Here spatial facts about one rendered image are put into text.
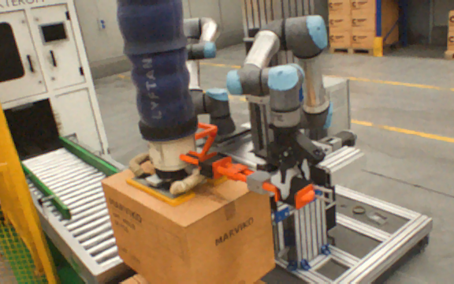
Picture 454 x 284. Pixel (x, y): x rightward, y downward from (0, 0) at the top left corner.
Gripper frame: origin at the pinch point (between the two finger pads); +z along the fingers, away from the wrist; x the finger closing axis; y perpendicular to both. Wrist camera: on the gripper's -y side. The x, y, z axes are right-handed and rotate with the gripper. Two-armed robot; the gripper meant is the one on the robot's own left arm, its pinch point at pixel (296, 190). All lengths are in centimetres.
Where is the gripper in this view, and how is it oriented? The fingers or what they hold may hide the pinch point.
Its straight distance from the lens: 121.0
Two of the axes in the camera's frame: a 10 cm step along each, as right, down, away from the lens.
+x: -7.3, 3.4, -6.0
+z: 1.3, 9.2, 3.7
